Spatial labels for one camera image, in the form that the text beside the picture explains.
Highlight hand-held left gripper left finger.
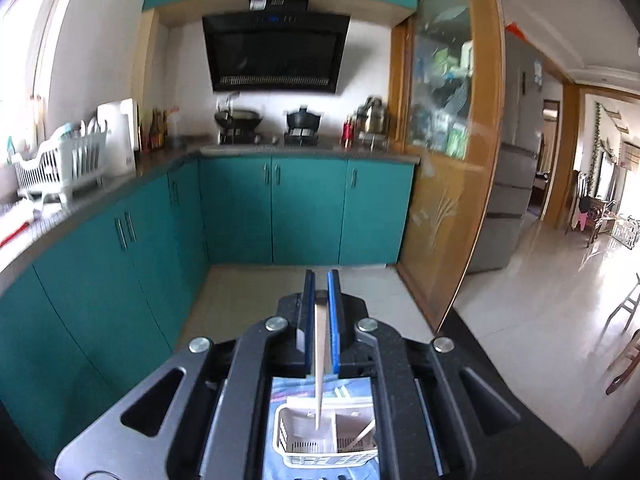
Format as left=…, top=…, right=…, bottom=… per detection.
left=54, top=269, right=317, bottom=480

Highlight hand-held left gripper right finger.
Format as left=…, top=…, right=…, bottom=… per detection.
left=326, top=269, right=523, bottom=480

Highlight white plastic utensil holder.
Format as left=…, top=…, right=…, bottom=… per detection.
left=272, top=394, right=380, bottom=468

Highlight teal lower kitchen cabinets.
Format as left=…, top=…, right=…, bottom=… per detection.
left=0, top=155, right=416, bottom=466

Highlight tan chopstick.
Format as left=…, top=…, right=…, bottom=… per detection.
left=345, top=420, right=375, bottom=451

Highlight blue striped cloth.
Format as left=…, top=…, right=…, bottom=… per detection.
left=262, top=375, right=383, bottom=480

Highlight wooden framed glass door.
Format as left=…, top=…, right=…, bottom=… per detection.
left=390, top=0, right=506, bottom=331

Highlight black gas stove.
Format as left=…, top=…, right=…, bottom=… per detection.
left=217, top=127, right=321, bottom=147

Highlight black cooking pot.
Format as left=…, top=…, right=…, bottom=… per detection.
left=286, top=106, right=323, bottom=130

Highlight stacked steel pot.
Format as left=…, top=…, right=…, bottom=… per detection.
left=357, top=96, right=391, bottom=136

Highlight black wok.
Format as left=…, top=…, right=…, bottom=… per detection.
left=214, top=102, right=264, bottom=128

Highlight grey refrigerator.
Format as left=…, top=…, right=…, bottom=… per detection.
left=470, top=30, right=543, bottom=276

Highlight white electric kettle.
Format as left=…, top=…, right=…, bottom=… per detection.
left=97, top=100, right=138, bottom=177

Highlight black range hood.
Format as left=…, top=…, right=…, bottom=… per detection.
left=201, top=0, right=351, bottom=95

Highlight wooden chair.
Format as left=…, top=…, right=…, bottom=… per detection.
left=602, top=275, right=640, bottom=396

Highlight white dish rack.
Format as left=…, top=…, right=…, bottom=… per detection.
left=11, top=120, right=108, bottom=206

